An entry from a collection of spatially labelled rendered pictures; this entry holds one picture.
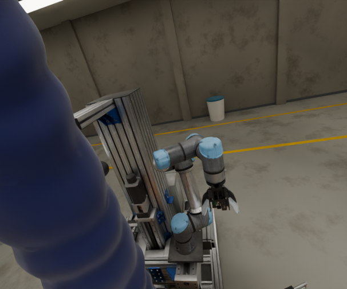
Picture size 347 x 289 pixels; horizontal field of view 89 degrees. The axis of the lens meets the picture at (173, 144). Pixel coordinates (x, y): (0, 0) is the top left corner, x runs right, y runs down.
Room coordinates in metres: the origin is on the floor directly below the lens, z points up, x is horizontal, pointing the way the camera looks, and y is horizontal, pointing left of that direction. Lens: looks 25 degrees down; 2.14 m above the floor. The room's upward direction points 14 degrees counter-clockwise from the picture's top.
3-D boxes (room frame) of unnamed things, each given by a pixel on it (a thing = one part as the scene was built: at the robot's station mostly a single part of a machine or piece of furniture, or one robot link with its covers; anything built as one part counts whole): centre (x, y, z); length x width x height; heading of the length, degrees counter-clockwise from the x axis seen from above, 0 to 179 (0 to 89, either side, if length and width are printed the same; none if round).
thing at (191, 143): (0.62, -0.08, 1.82); 0.11 x 0.11 x 0.08; 13
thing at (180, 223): (0.79, 0.07, 1.20); 0.13 x 0.12 x 0.14; 103
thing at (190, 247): (0.79, 0.08, 1.09); 0.15 x 0.15 x 0.10
